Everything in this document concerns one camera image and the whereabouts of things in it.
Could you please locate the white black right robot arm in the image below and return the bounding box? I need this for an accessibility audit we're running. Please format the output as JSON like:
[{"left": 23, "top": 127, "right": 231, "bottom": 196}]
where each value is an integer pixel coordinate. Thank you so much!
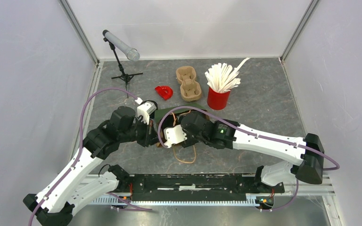
[{"left": 180, "top": 112, "right": 324, "bottom": 192}]

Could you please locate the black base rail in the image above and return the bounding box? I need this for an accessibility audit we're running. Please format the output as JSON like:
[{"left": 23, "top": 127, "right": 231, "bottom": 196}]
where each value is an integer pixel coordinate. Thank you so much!
[{"left": 113, "top": 173, "right": 285, "bottom": 202}]

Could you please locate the brown cardboard cup carrier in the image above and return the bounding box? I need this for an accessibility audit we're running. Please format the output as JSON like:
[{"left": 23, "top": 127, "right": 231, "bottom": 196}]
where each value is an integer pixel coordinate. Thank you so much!
[{"left": 176, "top": 66, "right": 202, "bottom": 102}]

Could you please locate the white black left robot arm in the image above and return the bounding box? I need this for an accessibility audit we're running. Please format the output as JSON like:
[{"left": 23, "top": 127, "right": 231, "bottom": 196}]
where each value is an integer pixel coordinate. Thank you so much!
[{"left": 23, "top": 101, "right": 158, "bottom": 226}]

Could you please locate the red cylindrical straw holder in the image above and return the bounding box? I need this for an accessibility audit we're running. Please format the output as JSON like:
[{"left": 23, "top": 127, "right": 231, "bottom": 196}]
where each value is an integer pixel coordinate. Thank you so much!
[{"left": 207, "top": 87, "right": 230, "bottom": 110}]

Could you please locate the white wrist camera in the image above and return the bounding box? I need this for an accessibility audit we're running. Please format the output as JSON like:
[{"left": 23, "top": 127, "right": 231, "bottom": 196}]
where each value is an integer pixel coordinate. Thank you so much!
[
  {"left": 135, "top": 97, "right": 158, "bottom": 125},
  {"left": 164, "top": 125, "right": 187, "bottom": 148}
]

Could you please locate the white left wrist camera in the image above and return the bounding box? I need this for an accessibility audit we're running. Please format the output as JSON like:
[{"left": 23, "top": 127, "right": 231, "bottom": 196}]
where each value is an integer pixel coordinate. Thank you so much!
[{"left": 135, "top": 97, "right": 158, "bottom": 125}]

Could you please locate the grey microphone on stand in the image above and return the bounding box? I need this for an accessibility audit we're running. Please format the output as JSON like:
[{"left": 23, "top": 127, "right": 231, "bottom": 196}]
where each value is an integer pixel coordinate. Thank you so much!
[{"left": 102, "top": 30, "right": 143, "bottom": 91}]

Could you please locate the brown paper bag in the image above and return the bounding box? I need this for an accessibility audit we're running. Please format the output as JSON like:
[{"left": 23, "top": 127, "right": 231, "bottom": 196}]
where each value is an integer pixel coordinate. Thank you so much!
[{"left": 156, "top": 109, "right": 197, "bottom": 164}]

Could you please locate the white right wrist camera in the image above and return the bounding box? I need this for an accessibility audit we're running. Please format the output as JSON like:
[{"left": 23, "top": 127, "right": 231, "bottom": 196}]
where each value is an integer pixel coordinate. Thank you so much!
[{"left": 164, "top": 125, "right": 187, "bottom": 148}]

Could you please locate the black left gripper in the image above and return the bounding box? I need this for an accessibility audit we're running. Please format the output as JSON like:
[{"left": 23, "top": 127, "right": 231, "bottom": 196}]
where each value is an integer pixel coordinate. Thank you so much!
[{"left": 119, "top": 116, "right": 163, "bottom": 147}]

